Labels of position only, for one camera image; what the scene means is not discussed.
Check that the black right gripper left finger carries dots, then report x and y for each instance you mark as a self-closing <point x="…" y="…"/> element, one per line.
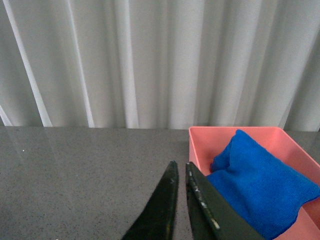
<point x="157" y="220"/>

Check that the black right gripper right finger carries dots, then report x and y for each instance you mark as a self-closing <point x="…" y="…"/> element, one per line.
<point x="211" y="216"/>

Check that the blue microfiber cloth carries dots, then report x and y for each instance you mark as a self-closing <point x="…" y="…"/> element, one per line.
<point x="263" y="190"/>

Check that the pink plastic box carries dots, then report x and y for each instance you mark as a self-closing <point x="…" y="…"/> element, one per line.
<point x="207" y="142"/>

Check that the white pleated curtain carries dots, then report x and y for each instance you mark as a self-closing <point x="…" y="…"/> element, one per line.
<point x="168" y="64"/>

